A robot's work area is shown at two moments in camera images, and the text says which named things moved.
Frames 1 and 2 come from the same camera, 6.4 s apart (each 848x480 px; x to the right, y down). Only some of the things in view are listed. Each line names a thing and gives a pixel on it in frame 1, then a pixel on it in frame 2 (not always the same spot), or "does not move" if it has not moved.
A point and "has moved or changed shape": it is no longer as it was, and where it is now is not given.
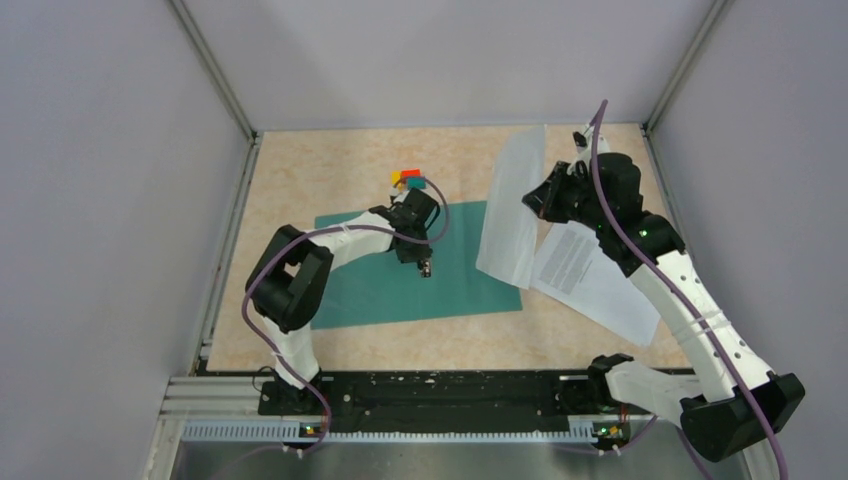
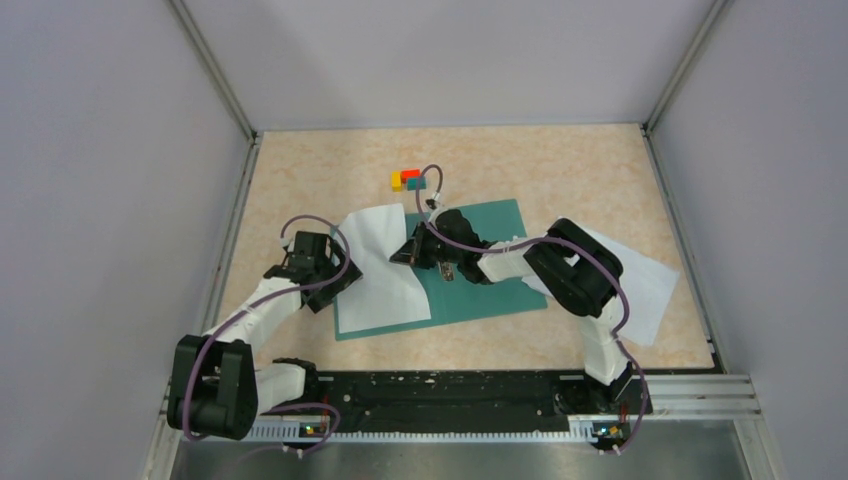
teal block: x=417 y=182 does not move
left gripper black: x=422 y=252 → x=319 y=300
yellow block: x=396 y=175 does not move
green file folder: x=470 y=275 has moved or changed shape
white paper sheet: x=509 y=235 → x=388 y=293
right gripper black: x=566 y=175 → x=412 y=253
